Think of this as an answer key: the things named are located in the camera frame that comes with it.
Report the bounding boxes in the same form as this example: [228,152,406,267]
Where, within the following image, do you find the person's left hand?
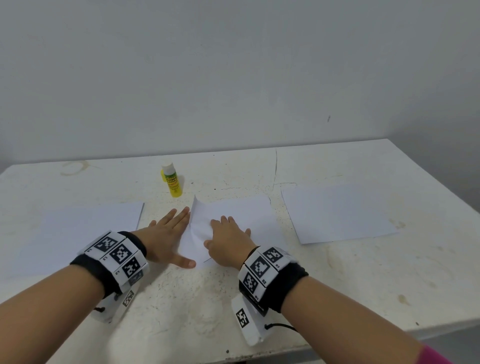
[132,207,198,270]

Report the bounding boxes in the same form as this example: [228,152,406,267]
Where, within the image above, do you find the person's right hand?
[202,215,261,270]

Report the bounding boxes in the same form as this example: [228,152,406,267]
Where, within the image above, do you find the glued white paper sheet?
[176,194,283,264]

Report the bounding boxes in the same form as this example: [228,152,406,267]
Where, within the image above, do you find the yellow glue stick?
[162,162,184,199]

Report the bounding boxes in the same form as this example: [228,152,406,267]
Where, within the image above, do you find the stack of white paper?
[10,200,146,278]
[280,183,400,246]

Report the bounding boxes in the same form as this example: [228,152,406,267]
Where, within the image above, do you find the person's right forearm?
[280,275,430,364]

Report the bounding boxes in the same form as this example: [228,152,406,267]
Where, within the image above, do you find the person's left forearm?
[0,263,108,364]

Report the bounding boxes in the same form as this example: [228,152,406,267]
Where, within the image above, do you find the black marker wristband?
[237,244,310,315]
[69,230,150,300]

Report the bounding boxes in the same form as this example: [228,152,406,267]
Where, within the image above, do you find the pink sleeve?
[414,344,457,364]

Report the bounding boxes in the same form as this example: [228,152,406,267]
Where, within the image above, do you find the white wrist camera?
[230,292,272,347]
[89,281,141,324]

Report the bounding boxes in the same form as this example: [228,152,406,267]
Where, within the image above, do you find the black cable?
[265,321,300,333]

